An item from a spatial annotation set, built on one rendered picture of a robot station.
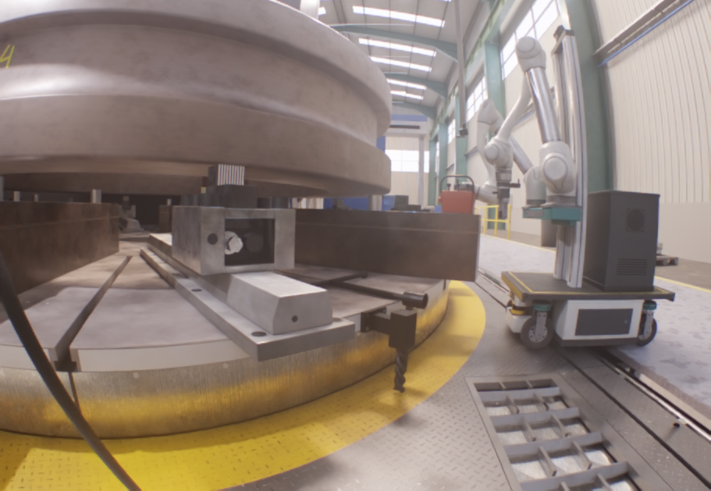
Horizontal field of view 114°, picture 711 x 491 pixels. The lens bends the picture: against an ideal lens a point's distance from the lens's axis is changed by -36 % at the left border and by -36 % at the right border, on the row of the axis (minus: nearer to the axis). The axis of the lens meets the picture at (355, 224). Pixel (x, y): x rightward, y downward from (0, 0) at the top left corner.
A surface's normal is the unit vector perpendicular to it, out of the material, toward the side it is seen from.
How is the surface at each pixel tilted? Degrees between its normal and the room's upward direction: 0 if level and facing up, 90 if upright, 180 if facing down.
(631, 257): 90
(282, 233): 90
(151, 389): 90
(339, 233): 90
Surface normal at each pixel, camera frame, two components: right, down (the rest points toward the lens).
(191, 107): 0.61, 0.05
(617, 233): -0.24, 0.03
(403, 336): -0.66, 0.00
